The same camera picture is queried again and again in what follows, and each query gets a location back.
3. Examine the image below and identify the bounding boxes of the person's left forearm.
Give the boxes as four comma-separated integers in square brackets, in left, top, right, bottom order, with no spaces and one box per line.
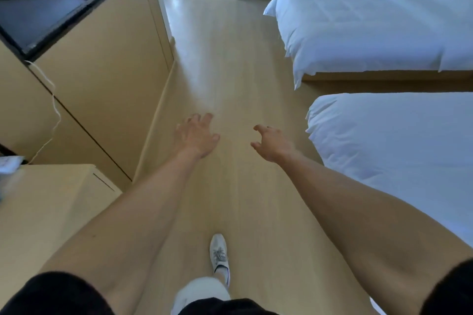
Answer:
[38,148,207,315]

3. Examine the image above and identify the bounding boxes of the person's white left shoe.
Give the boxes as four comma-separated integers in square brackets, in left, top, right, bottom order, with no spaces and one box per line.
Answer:
[209,233,231,286]

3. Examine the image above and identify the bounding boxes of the wooden table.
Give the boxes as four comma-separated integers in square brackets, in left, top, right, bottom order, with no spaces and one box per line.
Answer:
[0,163,123,299]

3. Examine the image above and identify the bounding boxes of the light denim shorts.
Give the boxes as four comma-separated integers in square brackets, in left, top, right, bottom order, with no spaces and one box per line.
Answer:
[170,276,232,315]

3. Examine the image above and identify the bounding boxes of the thin white cable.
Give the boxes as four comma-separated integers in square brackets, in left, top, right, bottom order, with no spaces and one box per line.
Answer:
[24,60,63,165]

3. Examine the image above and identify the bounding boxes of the white bed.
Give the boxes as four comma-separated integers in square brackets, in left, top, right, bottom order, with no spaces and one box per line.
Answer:
[305,92,473,315]
[263,0,473,90]

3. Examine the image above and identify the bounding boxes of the person's right forearm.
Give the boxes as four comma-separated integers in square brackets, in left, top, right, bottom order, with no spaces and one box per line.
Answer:
[277,150,473,315]

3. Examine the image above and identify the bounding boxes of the person's left hand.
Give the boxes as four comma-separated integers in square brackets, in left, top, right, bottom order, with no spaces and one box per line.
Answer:
[175,113,221,159]

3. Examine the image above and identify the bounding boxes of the black t-shirt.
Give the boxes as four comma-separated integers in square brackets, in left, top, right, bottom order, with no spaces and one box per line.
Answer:
[0,259,473,315]

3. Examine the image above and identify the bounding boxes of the person's right hand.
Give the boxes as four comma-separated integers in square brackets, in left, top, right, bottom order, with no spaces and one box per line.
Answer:
[250,125,296,164]

